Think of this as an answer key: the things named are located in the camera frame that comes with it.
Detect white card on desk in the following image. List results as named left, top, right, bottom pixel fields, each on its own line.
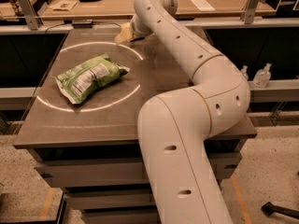
left=192, top=0, right=215, bottom=12

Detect metal bracket left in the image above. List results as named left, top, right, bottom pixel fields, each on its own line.
left=17, top=0, right=42, bottom=31

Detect clear sanitizer bottle right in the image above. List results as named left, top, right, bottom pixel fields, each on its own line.
left=253, top=63, right=271, bottom=88

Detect clear sanitizer bottle left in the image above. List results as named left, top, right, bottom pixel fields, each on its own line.
left=241, top=65, right=249, bottom=80

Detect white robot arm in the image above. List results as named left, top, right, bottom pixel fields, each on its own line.
left=116, top=0, right=250, bottom=224

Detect clear sanitizer bottle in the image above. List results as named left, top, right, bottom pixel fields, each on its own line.
left=253, top=63, right=271, bottom=88
left=241, top=65, right=249, bottom=80

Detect grey drawer cabinet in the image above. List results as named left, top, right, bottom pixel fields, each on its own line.
left=28, top=140, right=247, bottom=224

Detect paper sheet on desk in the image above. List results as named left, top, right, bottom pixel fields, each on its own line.
left=50, top=0, right=77, bottom=11

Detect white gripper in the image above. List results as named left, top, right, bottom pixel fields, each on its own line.
left=115, top=14, right=152, bottom=44

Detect green jalapeno chip bag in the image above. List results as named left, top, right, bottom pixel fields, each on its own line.
left=54, top=54, right=130, bottom=105

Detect metal bracket right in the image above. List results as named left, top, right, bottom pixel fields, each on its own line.
left=240, top=0, right=260, bottom=24

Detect metal bracket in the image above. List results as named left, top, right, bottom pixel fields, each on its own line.
left=17, top=0, right=42, bottom=31
left=240, top=0, right=260, bottom=24

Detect black chair leg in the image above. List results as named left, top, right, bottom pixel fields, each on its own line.
left=261, top=202, right=299, bottom=219

